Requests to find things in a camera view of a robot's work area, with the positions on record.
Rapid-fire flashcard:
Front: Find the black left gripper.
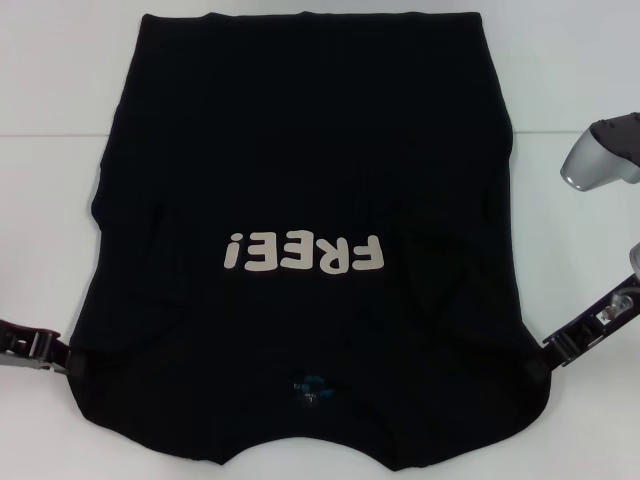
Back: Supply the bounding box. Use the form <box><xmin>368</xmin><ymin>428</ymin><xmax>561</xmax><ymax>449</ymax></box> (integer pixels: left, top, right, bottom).
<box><xmin>0</xmin><ymin>319</ymin><xmax>89</xmax><ymax>380</ymax></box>

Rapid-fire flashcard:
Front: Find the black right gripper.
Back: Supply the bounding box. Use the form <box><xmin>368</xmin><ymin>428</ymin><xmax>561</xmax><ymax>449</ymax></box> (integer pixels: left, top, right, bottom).
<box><xmin>520</xmin><ymin>278</ymin><xmax>640</xmax><ymax>385</ymax></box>

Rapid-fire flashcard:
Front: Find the black shirt with FREE print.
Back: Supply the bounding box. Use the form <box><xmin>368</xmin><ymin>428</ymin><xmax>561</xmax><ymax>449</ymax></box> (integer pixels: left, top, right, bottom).
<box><xmin>67</xmin><ymin>10</ymin><xmax>551</xmax><ymax>454</ymax></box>

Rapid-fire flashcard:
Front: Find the silver plug on right gripper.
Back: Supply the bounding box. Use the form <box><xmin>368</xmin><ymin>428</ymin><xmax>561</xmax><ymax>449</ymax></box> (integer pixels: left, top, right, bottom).
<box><xmin>601</xmin><ymin>293</ymin><xmax>632</xmax><ymax>322</ymax></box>

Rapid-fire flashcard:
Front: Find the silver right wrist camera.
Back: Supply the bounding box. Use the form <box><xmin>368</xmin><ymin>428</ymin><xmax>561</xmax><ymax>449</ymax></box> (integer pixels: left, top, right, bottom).
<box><xmin>559</xmin><ymin>112</ymin><xmax>640</xmax><ymax>192</ymax></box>

